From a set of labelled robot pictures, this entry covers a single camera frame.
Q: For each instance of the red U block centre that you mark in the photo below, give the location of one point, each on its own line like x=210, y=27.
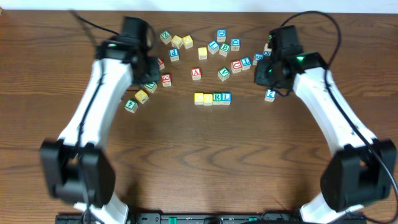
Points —
x=236, y=66

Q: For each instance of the blue l block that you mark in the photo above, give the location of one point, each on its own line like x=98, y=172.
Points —
x=213, y=47
x=226, y=98

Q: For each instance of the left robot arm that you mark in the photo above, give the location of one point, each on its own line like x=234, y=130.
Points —
x=75, y=167

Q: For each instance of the red U block left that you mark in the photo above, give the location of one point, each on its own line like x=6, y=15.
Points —
x=161, y=64

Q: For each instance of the blue X block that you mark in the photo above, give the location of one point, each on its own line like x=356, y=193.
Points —
x=267, y=50

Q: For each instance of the blue 5 block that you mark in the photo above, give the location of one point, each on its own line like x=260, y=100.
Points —
x=257, y=57

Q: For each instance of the yellow S block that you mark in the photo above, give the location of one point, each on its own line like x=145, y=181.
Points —
x=202, y=53

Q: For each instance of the red E block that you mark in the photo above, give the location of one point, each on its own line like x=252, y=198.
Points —
x=166, y=79

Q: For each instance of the green B block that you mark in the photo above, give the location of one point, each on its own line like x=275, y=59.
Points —
x=224, y=49

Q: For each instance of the red u block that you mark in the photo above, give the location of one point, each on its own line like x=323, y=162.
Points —
x=236, y=66
x=161, y=64

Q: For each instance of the yellow block upper right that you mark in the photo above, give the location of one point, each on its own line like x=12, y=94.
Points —
x=187, y=41

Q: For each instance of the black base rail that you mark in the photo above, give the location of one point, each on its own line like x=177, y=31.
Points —
x=158, y=217

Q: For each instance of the green Z block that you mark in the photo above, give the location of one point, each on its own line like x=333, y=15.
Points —
x=165, y=37

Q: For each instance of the green R block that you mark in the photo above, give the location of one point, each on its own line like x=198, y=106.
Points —
x=217, y=99

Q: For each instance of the blue D block top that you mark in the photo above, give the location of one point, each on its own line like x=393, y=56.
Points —
x=221, y=35

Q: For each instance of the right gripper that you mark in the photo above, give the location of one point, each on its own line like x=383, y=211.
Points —
x=263, y=74

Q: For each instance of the yellow O block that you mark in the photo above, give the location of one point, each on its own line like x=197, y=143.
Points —
x=207, y=99

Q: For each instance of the green N block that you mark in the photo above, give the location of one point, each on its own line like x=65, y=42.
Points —
x=151, y=87

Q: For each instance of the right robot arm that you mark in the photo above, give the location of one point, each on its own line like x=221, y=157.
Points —
x=360, y=172

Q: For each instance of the blue 2 block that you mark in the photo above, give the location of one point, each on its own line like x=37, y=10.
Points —
x=270, y=95

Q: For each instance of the green 4 block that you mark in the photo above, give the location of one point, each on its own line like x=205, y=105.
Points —
x=131, y=106

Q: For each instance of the yellow block upper left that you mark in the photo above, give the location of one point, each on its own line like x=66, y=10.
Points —
x=177, y=42

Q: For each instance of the green V block centre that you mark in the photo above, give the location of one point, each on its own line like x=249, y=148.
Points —
x=223, y=74

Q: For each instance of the blue D block right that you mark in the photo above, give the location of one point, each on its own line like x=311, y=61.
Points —
x=235, y=44

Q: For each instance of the blue P block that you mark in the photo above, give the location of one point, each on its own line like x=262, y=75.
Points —
x=174, y=54

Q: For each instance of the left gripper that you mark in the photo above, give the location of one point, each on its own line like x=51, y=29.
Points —
x=149, y=73

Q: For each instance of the blue I block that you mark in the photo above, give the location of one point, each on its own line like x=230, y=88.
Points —
x=246, y=63

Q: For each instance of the yellow K block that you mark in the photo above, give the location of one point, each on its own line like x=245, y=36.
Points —
x=142, y=96

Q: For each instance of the red A block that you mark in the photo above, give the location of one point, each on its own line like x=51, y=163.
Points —
x=196, y=73

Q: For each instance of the blue d block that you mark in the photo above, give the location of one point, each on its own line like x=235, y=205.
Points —
x=235, y=44
x=221, y=35

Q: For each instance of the yellow C block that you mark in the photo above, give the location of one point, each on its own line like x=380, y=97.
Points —
x=198, y=98

